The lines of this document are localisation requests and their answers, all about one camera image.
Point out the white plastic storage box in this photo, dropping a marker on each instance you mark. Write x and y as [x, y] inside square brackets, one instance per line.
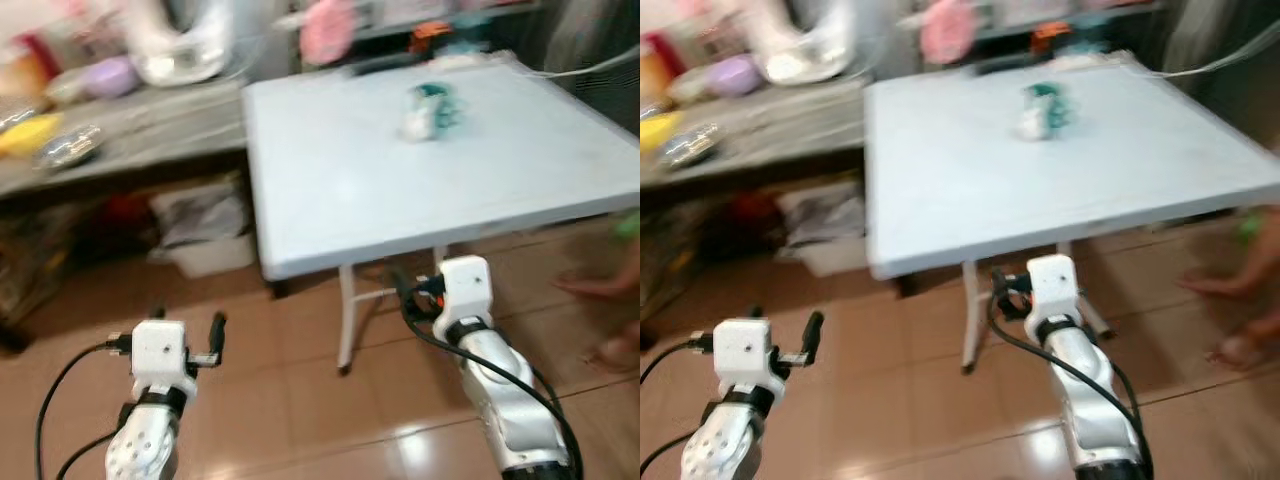
[825, 245]
[205, 245]

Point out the red plastic canister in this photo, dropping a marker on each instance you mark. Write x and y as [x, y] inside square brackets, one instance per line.
[35, 55]
[665, 52]

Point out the white kitchen cooking machine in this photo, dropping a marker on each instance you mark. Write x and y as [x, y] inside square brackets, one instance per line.
[800, 45]
[180, 45]

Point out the yellow plastic strainer bowl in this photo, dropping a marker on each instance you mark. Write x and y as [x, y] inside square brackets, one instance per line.
[28, 135]
[657, 132]

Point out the shallow steel dish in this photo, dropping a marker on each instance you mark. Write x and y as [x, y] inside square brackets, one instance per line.
[690, 146]
[68, 148]

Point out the purple plastic bowl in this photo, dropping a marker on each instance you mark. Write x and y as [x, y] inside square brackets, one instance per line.
[733, 76]
[110, 77]

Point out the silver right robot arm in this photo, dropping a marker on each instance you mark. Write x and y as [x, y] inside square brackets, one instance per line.
[1090, 400]
[510, 400]

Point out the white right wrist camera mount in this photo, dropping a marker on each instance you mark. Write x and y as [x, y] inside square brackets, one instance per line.
[1052, 295]
[465, 295]

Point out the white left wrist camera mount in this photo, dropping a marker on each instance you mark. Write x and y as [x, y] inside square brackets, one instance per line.
[163, 358]
[747, 357]

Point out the pink round object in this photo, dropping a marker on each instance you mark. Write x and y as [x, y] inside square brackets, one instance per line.
[947, 32]
[327, 32]

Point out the person bare leg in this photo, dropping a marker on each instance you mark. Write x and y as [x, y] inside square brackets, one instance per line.
[600, 287]
[620, 350]
[1225, 285]
[1245, 345]

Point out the white folding table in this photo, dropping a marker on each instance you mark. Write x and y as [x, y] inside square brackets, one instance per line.
[1050, 190]
[420, 190]

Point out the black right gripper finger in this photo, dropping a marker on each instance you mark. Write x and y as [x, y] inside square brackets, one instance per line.
[1000, 281]
[401, 282]

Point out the orange black object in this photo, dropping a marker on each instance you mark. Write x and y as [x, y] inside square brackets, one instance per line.
[430, 38]
[1050, 37]

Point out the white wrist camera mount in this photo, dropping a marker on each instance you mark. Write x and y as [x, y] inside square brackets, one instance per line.
[465, 295]
[163, 358]
[1052, 295]
[747, 357]

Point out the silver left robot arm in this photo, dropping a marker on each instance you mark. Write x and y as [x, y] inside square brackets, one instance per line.
[145, 445]
[725, 445]

